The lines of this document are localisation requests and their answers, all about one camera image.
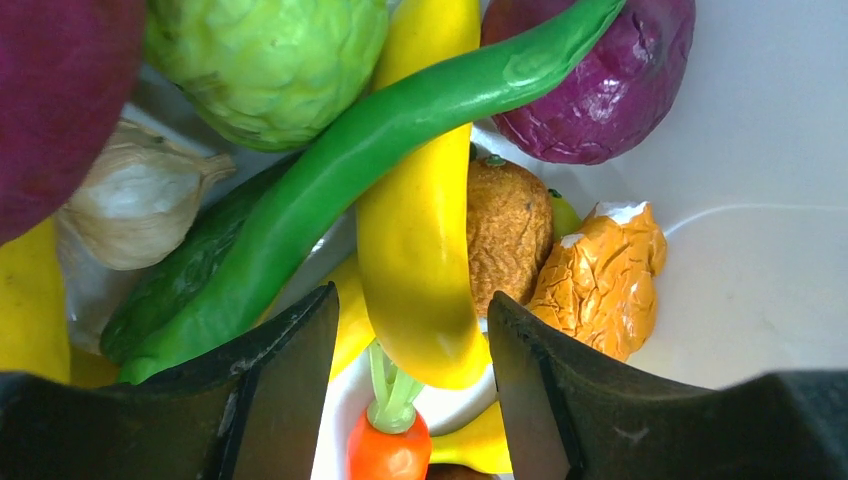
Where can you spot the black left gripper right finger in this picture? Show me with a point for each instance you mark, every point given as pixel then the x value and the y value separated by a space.
pixel 571 412

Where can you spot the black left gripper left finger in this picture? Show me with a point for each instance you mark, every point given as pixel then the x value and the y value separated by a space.
pixel 248 409

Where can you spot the orange ginger root toy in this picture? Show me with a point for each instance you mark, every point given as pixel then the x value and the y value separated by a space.
pixel 598 283

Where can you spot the yellow banana toy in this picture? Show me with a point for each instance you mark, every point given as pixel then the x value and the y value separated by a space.
pixel 480 445
pixel 411 225

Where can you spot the purple sweet potato toy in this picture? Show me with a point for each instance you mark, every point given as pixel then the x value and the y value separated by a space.
pixel 67 69

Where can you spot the white plastic food bin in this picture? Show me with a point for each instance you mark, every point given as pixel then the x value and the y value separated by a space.
pixel 747 175

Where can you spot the orange carrot toy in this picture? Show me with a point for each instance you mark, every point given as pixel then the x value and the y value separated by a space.
pixel 390 440

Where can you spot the dark red beet toy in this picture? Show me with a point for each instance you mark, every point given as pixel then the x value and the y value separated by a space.
pixel 455 472

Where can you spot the dark green cucumber toy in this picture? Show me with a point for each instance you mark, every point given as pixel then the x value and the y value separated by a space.
pixel 169 285

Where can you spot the brown kiwi toy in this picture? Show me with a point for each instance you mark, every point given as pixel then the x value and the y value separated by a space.
pixel 510 230

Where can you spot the white garlic bulb toy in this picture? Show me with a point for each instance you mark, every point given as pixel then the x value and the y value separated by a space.
pixel 140 197

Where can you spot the yellow lemon toy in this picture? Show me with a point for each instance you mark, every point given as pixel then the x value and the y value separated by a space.
pixel 34 331

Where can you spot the green custard apple toy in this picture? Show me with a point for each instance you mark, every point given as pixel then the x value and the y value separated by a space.
pixel 267 75

